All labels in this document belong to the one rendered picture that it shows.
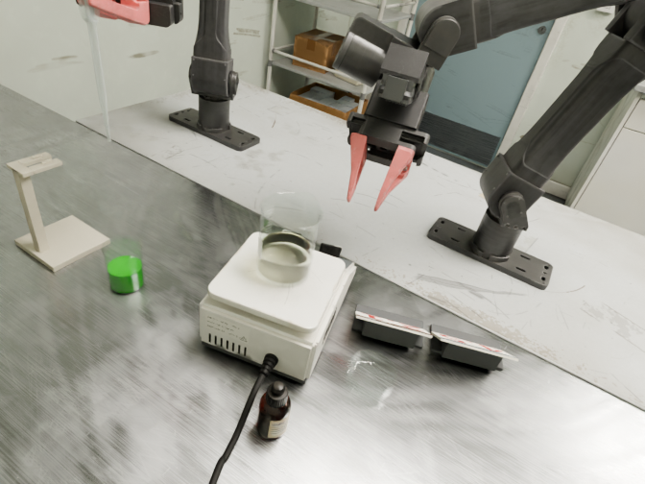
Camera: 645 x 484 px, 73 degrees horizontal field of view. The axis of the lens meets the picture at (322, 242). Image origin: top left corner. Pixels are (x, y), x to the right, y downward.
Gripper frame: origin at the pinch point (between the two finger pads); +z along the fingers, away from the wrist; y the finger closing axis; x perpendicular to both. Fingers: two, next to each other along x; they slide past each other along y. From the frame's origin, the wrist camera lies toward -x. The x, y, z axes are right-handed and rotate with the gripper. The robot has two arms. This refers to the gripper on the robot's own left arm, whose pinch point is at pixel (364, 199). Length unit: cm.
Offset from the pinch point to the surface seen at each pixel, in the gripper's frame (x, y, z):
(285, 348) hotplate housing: -6.0, -1.4, 19.8
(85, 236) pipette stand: 3.3, -33.8, 16.3
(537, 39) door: 187, 45, -200
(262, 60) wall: 168, -104, -121
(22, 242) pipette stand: 0.3, -39.3, 19.9
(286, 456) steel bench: -6.7, 2.5, 28.8
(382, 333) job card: 3.3, 7.5, 14.3
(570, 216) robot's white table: 37, 36, -23
